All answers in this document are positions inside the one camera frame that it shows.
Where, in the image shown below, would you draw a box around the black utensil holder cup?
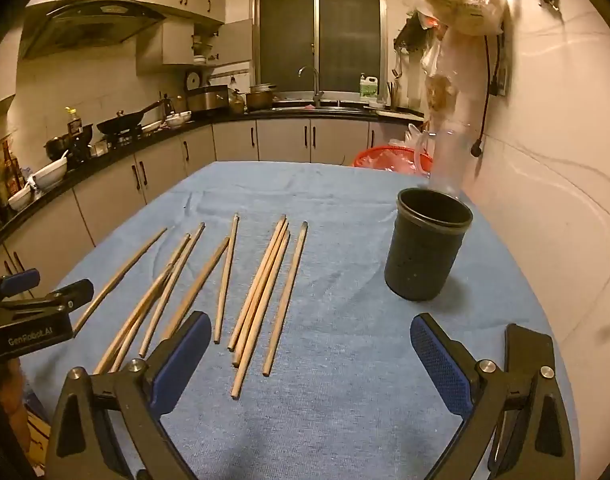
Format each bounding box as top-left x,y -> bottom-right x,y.
384,187 -> 474,302

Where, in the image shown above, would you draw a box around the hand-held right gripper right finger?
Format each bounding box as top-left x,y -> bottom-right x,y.
410,312 -> 577,480

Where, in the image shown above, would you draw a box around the metal sink faucet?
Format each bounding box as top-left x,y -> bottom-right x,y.
298,66 -> 326,109

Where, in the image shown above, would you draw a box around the kitchen window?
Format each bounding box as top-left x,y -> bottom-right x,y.
255,0 -> 387,100

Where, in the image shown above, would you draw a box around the blue towel cloth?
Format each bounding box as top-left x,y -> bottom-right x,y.
22,160 -> 581,480

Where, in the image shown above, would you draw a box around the large white bowl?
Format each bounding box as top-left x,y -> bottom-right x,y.
29,157 -> 68,192

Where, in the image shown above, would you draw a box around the red plastic basket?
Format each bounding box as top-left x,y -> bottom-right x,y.
353,146 -> 433,177

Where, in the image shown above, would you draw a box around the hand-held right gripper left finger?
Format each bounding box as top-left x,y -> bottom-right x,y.
45,311 -> 212,480

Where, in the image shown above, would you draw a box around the metal rectangular cooker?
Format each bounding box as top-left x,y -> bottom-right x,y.
186,86 -> 231,114

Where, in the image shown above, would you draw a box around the thin hanging plastic bag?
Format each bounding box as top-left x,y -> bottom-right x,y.
421,30 -> 461,122

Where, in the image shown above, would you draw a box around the clear glass pitcher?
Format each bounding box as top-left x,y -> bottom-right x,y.
416,127 -> 478,202

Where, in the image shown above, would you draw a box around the oil bottle with yellow cap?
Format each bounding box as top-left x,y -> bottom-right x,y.
65,106 -> 84,137

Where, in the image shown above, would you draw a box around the black kitchen countertop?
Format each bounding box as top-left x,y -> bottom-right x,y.
0,104 -> 426,261

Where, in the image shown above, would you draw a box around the steel cooking pot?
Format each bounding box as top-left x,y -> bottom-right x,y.
245,84 -> 277,112

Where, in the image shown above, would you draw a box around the black power cable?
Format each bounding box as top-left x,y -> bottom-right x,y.
469,35 -> 492,159

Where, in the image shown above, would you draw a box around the grey base cabinets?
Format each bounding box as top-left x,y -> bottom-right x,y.
0,117 -> 426,301

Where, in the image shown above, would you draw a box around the range hood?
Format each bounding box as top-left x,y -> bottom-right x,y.
20,0 -> 167,61

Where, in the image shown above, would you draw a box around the black wok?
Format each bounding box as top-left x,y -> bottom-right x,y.
96,100 -> 167,137

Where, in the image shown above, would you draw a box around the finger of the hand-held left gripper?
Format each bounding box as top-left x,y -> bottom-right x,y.
0,268 -> 40,303
0,279 -> 94,312

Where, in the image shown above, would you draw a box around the row of wooden chopsticks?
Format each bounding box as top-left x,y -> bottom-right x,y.
72,213 -> 308,401

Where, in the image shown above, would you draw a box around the black pot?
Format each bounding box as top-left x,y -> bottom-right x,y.
44,132 -> 94,165

